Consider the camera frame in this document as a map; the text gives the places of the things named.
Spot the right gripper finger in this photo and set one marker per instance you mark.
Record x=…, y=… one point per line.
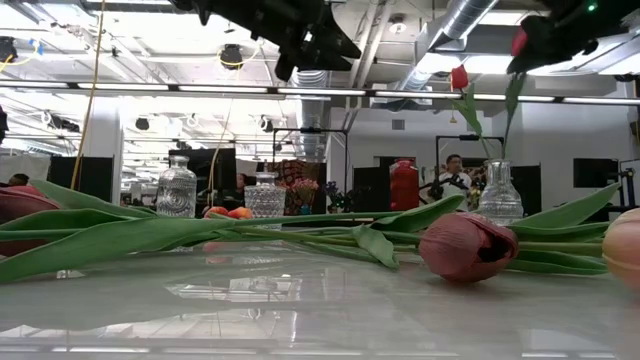
x=555, y=42

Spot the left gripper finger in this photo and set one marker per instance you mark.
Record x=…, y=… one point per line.
x=335, y=42
x=325, y=63

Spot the orange artificial tulip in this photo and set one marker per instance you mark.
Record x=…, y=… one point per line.
x=215, y=211
x=241, y=213

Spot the background black robot arm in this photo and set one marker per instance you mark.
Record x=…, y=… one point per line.
x=340, y=200

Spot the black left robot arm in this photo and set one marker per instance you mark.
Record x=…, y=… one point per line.
x=190, y=5

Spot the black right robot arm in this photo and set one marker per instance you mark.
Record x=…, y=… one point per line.
x=625, y=12

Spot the red glass vase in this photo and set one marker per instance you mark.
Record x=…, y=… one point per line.
x=404, y=185

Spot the clear diamond-cut glass vase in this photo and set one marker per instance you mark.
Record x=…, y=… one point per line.
x=265, y=200

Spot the clear narrow-neck glass vase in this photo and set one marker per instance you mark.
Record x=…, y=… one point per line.
x=500, y=200

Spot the clear swirl-pattern glass vase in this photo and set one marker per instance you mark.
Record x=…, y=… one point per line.
x=176, y=190

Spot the black round ceiling device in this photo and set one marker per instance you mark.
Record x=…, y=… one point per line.
x=231, y=56

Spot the round ceiling lamp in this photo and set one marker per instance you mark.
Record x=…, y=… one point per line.
x=397, y=25

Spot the long LED light bar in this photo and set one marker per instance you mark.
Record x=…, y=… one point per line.
x=225, y=89

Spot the red patterned tapestry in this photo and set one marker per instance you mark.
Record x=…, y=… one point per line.
x=295, y=170

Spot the pink flower bouquet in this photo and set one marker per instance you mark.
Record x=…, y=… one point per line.
x=305, y=187

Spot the small black monitor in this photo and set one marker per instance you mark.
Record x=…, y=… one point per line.
x=595, y=172

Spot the person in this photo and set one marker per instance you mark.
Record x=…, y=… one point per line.
x=19, y=179
x=241, y=180
x=455, y=182

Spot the black equipment stand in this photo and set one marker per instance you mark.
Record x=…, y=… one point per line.
x=629, y=175

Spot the large black monitor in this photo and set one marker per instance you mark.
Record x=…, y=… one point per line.
x=205, y=160

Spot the small black round fixture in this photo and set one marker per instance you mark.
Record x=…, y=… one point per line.
x=142, y=123

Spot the black partition panel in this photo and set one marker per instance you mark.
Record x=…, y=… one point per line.
x=95, y=175

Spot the black ceiling box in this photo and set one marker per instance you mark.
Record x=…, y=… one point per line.
x=6, y=49

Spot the white curtain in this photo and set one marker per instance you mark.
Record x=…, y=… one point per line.
x=30, y=167

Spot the silver flexible duct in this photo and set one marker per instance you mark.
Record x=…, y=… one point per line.
x=311, y=115

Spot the black station frame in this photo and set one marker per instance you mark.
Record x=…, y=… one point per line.
x=470, y=137
x=310, y=130

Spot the silver ventilation duct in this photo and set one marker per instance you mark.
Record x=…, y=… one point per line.
x=465, y=20

